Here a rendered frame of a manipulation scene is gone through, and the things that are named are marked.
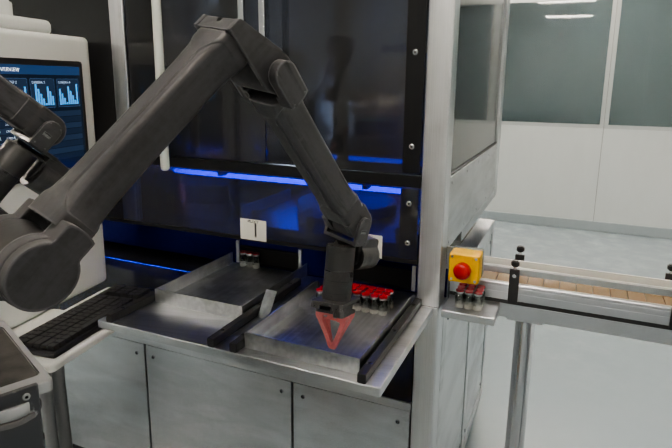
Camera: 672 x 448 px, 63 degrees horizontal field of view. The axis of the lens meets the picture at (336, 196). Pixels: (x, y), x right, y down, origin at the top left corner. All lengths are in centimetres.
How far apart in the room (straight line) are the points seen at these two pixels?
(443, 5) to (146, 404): 156
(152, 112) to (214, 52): 11
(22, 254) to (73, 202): 7
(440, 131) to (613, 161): 469
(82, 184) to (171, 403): 141
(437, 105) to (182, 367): 116
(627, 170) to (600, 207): 43
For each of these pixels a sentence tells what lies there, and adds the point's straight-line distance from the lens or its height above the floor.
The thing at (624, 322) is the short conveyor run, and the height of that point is 88.
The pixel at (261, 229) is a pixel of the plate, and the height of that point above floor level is 102.
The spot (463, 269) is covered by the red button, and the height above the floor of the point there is 100.
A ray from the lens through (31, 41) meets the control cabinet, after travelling 164.
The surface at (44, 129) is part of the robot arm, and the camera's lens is 108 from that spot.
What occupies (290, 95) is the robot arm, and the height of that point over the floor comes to 141.
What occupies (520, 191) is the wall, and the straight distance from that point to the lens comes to 598.
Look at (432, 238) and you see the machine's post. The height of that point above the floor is 106.
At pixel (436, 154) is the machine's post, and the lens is 131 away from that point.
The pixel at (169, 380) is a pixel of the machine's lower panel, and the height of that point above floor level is 47.
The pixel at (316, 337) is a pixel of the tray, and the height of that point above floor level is 88.
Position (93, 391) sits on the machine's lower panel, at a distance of 223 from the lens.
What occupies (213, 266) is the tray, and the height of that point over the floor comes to 90.
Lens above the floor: 143
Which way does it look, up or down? 12 degrees down
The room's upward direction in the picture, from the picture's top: 1 degrees clockwise
